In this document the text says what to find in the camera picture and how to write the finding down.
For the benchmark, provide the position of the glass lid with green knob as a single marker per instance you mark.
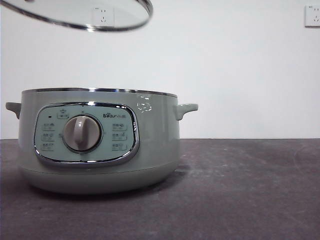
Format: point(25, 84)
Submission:
point(75, 15)

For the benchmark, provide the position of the pale green electric cooking pot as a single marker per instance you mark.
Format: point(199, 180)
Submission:
point(155, 140)

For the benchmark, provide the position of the white wall socket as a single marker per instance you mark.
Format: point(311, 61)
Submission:
point(104, 16)
point(313, 16)

